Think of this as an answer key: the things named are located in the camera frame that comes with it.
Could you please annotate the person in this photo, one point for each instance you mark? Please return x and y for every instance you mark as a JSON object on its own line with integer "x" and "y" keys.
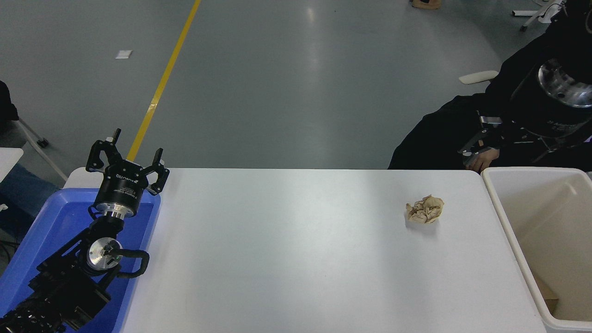
{"x": 439, "y": 134}
{"x": 23, "y": 185}

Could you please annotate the small white table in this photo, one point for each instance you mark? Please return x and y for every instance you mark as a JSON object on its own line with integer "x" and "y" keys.
{"x": 7, "y": 162}

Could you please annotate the white chair armrest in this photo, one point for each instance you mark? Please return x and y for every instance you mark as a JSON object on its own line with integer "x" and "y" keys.
{"x": 478, "y": 77}

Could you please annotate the white chair base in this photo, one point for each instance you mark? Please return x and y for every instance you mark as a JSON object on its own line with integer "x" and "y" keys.
{"x": 525, "y": 13}

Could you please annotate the brown cardboard piece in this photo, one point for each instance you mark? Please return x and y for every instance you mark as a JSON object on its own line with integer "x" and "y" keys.
{"x": 548, "y": 296}

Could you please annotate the large pale plastic bin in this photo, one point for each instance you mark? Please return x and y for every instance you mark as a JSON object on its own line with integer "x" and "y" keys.
{"x": 545, "y": 217}

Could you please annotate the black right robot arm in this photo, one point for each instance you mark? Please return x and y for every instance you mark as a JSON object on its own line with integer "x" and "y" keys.
{"x": 564, "y": 88}

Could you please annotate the person's hand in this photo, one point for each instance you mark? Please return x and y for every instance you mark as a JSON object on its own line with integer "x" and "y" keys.
{"x": 483, "y": 162}

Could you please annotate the blue plastic tray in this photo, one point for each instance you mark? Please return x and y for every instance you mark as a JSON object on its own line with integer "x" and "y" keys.
{"x": 55, "y": 217}

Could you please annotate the grey stand leg with caster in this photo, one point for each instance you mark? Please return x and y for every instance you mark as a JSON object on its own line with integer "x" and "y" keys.
{"x": 42, "y": 143}

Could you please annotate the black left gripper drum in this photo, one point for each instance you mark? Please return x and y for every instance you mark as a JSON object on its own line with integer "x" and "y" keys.
{"x": 121, "y": 187}

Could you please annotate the tan paper ball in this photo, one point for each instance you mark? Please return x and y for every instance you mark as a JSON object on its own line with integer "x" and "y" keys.
{"x": 425, "y": 209}

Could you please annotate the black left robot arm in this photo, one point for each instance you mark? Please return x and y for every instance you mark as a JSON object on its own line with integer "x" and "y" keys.
{"x": 69, "y": 282}

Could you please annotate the brown item on floor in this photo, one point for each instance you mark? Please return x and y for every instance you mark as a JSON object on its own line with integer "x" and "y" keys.
{"x": 426, "y": 3}

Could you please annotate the white paper scrap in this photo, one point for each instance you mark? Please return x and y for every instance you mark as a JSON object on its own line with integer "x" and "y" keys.
{"x": 123, "y": 54}

